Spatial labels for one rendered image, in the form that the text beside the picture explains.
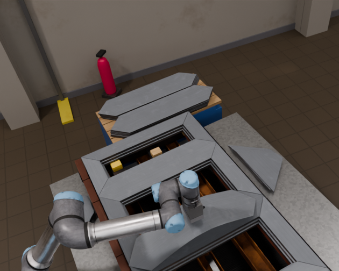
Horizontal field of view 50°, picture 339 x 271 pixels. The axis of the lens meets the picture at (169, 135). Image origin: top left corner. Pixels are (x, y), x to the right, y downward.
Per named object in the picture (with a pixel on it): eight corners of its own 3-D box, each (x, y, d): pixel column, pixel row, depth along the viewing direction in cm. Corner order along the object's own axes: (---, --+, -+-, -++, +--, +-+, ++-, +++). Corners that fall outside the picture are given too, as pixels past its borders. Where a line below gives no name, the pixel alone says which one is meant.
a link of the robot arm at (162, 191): (154, 202, 139) (182, 195, 139) (149, 180, 147) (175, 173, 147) (157, 214, 144) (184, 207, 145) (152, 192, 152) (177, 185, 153)
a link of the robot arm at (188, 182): (175, 171, 146) (195, 166, 147) (177, 187, 154) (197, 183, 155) (179, 186, 141) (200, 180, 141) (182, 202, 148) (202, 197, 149)
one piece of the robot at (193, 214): (209, 197, 151) (210, 219, 162) (199, 182, 157) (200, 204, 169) (188, 207, 149) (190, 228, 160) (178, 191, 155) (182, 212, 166)
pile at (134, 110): (192, 72, 276) (192, 66, 272) (221, 100, 250) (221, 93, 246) (95, 112, 257) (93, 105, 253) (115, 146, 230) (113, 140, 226)
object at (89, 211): (82, 183, 226) (80, 179, 223) (103, 231, 200) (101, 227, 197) (63, 191, 223) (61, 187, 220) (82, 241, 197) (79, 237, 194)
